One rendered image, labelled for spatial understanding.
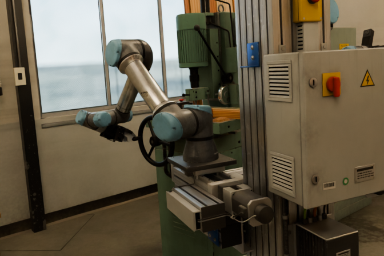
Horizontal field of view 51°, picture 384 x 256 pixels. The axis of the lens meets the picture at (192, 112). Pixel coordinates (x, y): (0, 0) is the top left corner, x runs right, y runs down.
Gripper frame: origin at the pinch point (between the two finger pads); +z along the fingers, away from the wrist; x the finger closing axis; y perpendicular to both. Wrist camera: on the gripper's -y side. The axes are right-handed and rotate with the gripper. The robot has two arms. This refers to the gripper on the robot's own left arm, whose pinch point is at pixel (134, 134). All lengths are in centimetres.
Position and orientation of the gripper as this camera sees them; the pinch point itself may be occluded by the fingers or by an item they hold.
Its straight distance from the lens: 225.2
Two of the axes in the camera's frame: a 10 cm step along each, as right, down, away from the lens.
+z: 6.7, 3.5, 6.6
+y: -2.2, 9.3, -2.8
